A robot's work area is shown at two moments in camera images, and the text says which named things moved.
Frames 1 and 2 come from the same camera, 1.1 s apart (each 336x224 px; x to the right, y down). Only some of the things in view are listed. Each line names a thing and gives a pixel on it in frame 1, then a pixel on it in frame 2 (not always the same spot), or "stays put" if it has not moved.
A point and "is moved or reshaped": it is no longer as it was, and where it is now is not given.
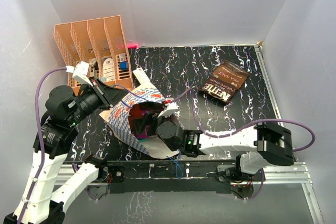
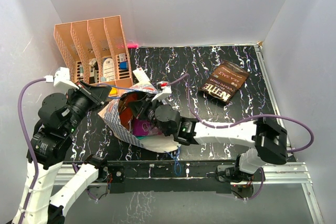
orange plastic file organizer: [100, 42] stays put
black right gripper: [149, 117] → [140, 107]
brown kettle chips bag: [226, 82] stays put
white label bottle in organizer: [108, 70] stays put
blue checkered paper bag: [117, 116] is moved or reshaped
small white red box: [141, 76] stays put
